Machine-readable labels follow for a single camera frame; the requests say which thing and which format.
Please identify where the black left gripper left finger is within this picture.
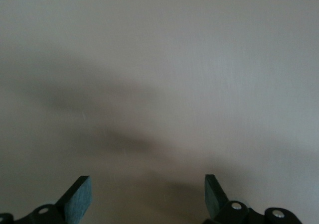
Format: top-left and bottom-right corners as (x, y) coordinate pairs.
(14, 176), (93, 224)

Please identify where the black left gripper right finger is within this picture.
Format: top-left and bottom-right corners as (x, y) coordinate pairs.
(202, 174), (303, 224)

